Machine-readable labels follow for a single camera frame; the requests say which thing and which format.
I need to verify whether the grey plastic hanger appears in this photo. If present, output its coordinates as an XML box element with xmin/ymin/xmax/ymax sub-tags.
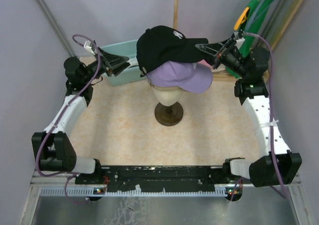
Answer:
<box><xmin>244</xmin><ymin>0</ymin><xmax>275</xmax><ymax>31</ymax></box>

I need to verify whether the black cap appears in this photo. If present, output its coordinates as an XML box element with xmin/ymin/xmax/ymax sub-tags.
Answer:
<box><xmin>136</xmin><ymin>25</ymin><xmax>208</xmax><ymax>77</ymax></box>

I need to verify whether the teal plastic bin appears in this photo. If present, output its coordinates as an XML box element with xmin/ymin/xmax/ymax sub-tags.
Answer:
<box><xmin>101</xmin><ymin>40</ymin><xmax>147</xmax><ymax>86</ymax></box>

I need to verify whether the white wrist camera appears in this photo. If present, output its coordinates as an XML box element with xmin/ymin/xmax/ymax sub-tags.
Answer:
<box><xmin>234</xmin><ymin>32</ymin><xmax>245</xmax><ymax>49</ymax></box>
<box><xmin>83</xmin><ymin>40</ymin><xmax>96</xmax><ymax>55</ymax></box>

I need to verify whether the green tank top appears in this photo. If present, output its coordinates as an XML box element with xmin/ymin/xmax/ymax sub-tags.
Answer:
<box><xmin>226</xmin><ymin>0</ymin><xmax>268</xmax><ymax>79</ymax></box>

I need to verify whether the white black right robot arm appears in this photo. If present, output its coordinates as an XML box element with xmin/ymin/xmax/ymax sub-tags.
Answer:
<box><xmin>195</xmin><ymin>32</ymin><xmax>302</xmax><ymax>187</ymax></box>

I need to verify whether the wooden clothes rack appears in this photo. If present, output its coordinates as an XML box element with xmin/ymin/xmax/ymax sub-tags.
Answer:
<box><xmin>171</xmin><ymin>0</ymin><xmax>314</xmax><ymax>83</ymax></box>

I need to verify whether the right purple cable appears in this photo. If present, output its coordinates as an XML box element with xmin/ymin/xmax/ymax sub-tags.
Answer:
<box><xmin>229</xmin><ymin>32</ymin><xmax>289</xmax><ymax>202</ymax></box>

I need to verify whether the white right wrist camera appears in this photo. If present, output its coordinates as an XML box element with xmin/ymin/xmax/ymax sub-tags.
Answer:
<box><xmin>234</xmin><ymin>32</ymin><xmax>245</xmax><ymax>49</ymax></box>

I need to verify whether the white cap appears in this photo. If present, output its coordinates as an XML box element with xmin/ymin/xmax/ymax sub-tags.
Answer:
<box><xmin>128</xmin><ymin>57</ymin><xmax>138</xmax><ymax>68</ymax></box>

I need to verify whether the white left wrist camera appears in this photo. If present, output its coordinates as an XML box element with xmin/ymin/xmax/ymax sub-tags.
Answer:
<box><xmin>83</xmin><ymin>40</ymin><xmax>96</xmax><ymax>55</ymax></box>

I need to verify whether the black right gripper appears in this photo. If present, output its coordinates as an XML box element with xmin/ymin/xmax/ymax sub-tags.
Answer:
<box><xmin>194</xmin><ymin>38</ymin><xmax>248</xmax><ymax>78</ymax></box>

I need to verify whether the purple cap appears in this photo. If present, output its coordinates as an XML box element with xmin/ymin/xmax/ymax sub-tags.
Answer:
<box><xmin>146</xmin><ymin>61</ymin><xmax>213</xmax><ymax>94</ymax></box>

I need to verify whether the beige mannequin head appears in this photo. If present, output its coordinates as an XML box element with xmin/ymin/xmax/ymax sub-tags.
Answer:
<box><xmin>153</xmin><ymin>87</ymin><xmax>184</xmax><ymax>107</ymax></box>

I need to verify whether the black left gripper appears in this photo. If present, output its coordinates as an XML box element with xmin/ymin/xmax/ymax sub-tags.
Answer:
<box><xmin>82</xmin><ymin>46</ymin><xmax>130</xmax><ymax>84</ymax></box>

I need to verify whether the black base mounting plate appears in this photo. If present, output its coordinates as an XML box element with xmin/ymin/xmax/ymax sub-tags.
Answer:
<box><xmin>75</xmin><ymin>165</ymin><xmax>239</xmax><ymax>193</ymax></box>

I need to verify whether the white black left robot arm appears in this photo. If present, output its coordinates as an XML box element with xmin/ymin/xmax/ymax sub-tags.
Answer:
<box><xmin>31</xmin><ymin>48</ymin><xmax>130</xmax><ymax>184</ymax></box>

